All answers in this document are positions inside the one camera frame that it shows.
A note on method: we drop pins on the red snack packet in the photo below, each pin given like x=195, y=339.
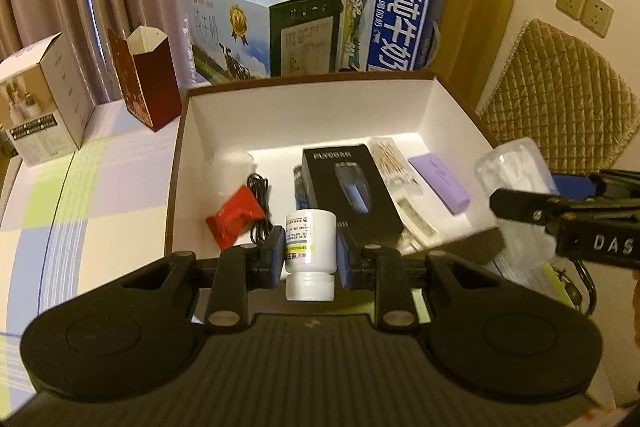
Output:
x=235, y=214

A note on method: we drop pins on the black shaver box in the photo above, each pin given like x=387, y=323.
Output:
x=340, y=177

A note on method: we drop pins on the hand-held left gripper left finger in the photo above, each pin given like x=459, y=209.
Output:
x=276, y=257

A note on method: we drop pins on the beige product box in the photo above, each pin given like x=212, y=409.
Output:
x=45, y=107

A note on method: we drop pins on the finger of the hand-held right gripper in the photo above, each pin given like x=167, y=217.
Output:
x=575, y=187
x=520, y=204

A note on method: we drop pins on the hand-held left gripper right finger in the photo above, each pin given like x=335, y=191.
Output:
x=342, y=259

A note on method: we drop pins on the white pill bottle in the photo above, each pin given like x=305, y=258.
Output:
x=310, y=247

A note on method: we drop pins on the brown cardboard box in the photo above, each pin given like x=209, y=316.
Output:
x=310, y=122

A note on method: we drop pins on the chair with quilted cover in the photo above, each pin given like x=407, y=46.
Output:
x=560, y=97

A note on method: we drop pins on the white and blue milk carton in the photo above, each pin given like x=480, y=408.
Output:
x=225, y=32

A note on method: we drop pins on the checked tablecloth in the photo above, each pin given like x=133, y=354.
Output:
x=100, y=207

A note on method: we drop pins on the purple cream tube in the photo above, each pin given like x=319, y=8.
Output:
x=440, y=182

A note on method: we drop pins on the cotton swab bag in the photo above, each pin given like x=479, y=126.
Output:
x=392, y=162

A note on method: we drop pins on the white hair clip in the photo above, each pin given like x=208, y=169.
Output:
x=420, y=222

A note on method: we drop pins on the dark red paper box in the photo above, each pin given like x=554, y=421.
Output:
x=150, y=82

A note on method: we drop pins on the clear floss pick box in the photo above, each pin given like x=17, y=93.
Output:
x=510, y=167

